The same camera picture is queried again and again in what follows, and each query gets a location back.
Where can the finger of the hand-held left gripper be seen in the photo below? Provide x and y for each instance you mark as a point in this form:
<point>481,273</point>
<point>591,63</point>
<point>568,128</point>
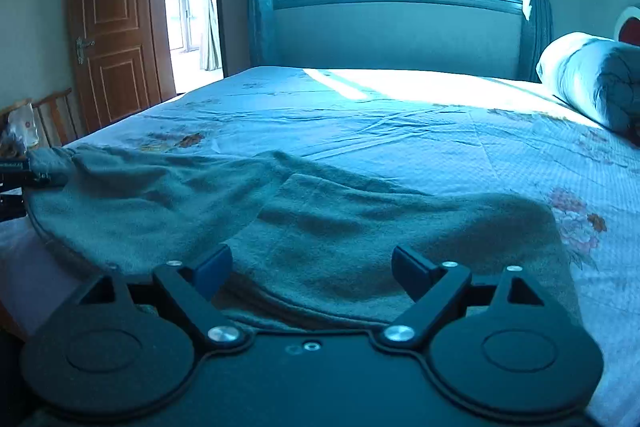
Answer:
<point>10,208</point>
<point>20,179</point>

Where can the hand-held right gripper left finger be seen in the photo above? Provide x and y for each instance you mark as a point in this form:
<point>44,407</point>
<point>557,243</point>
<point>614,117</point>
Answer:
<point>212,272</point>

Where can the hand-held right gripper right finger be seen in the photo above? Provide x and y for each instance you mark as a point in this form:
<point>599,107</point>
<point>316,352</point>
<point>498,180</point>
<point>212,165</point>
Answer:
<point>412,274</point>

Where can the green pants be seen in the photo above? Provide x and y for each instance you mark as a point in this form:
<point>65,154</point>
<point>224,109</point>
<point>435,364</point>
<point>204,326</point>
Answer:
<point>325,232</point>

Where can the clear plastic bag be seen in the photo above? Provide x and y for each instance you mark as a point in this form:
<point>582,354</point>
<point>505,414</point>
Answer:
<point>22,127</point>

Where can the wooden chair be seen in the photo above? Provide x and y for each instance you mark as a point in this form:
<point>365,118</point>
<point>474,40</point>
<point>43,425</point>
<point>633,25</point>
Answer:
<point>52,98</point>

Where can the bed with floral sheet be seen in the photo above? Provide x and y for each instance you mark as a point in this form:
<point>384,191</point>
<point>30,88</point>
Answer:
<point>400,132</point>

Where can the brown wooden door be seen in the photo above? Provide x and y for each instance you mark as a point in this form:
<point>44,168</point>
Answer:
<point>115,32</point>

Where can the rolled white quilt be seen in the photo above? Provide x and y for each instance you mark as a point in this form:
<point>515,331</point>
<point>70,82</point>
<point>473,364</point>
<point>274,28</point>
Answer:
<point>590,77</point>

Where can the red and white headboard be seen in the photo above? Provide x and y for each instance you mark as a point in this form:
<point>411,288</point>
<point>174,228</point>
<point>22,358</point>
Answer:
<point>631,29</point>

